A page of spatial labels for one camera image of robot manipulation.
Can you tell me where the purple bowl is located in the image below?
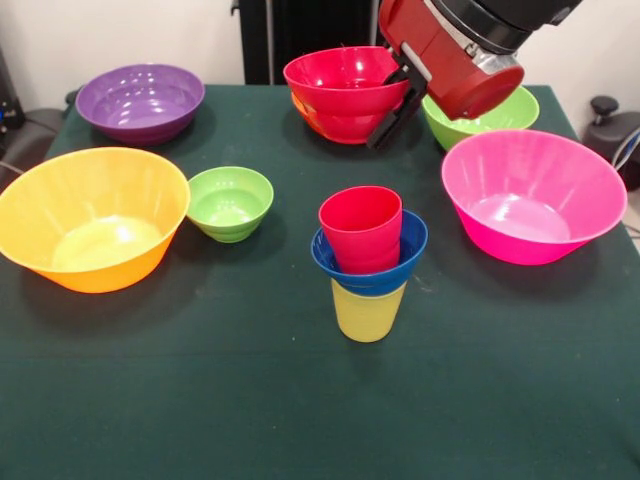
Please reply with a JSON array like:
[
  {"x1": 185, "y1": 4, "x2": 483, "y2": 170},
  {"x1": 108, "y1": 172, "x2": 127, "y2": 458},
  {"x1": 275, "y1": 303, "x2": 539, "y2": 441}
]
[{"x1": 74, "y1": 63, "x2": 206, "y2": 147}]

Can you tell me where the orange bowl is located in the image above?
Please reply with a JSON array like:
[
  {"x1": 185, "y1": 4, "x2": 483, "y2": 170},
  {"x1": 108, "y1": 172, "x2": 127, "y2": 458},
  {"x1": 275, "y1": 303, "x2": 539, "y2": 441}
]
[{"x1": 291, "y1": 89, "x2": 334, "y2": 142}]

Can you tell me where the large light green bowl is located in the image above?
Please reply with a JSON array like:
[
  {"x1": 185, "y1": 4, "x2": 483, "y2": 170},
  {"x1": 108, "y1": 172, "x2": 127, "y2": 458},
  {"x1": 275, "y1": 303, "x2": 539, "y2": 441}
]
[{"x1": 421, "y1": 85, "x2": 540, "y2": 152}]

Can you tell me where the dark green tablecloth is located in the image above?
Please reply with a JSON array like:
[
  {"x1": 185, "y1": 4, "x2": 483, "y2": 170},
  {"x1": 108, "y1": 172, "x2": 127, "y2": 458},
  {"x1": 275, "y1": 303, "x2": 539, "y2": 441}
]
[{"x1": 0, "y1": 83, "x2": 640, "y2": 480}]

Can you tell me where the large yellow-orange bowl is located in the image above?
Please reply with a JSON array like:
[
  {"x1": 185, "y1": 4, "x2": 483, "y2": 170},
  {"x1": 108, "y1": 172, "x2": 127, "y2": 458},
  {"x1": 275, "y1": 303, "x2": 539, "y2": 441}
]
[{"x1": 0, "y1": 146, "x2": 192, "y2": 294}]

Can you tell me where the small red bowl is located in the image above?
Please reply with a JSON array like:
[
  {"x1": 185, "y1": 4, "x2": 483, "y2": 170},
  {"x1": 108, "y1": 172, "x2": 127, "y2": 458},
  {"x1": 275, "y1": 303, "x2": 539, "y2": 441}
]
[{"x1": 282, "y1": 45, "x2": 411, "y2": 146}]

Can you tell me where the yellow translucent cup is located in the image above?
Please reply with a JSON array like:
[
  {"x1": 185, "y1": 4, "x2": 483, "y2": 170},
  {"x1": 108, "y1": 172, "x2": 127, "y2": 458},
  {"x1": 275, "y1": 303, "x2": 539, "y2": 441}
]
[{"x1": 330, "y1": 278, "x2": 407, "y2": 344}]

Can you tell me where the grey and blue cable bundle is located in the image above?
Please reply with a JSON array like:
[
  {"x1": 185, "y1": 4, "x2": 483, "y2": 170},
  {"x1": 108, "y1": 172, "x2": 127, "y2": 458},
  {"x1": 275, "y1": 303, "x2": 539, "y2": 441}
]
[{"x1": 612, "y1": 127, "x2": 640, "y2": 174}]

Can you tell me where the small blue bowl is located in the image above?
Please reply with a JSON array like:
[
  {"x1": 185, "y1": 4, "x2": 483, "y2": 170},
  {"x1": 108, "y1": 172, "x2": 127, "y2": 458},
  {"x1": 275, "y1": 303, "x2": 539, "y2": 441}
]
[{"x1": 310, "y1": 208, "x2": 430, "y2": 296}]

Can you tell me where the black device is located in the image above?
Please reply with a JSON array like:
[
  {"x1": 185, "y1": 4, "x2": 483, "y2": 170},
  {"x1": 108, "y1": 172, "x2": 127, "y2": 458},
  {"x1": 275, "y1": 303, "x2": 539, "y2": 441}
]
[{"x1": 0, "y1": 44, "x2": 26, "y2": 151}]

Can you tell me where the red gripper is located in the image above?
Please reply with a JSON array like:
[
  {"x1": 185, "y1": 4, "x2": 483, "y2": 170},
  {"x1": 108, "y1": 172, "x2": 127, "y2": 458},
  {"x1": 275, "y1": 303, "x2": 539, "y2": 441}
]
[{"x1": 367, "y1": 0, "x2": 525, "y2": 150}]

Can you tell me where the large pink bowl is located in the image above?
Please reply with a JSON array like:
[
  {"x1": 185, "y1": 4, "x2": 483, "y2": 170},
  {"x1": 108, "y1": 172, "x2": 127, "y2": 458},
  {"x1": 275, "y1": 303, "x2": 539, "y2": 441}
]
[{"x1": 440, "y1": 129, "x2": 629, "y2": 267}]

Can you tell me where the red cup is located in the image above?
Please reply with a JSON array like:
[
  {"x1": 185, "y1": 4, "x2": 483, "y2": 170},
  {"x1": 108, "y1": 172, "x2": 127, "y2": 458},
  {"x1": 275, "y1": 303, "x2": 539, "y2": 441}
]
[{"x1": 318, "y1": 185, "x2": 404, "y2": 275}]

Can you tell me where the small green bowl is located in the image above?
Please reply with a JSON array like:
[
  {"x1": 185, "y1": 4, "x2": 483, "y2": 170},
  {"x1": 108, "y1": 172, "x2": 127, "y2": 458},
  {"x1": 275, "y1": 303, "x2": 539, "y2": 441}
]
[{"x1": 186, "y1": 166, "x2": 275, "y2": 245}]

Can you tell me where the black round base with knob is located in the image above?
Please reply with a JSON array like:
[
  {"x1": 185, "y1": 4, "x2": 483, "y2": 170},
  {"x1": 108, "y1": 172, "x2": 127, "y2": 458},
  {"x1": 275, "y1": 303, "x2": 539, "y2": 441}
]
[{"x1": 582, "y1": 94, "x2": 640, "y2": 191}]

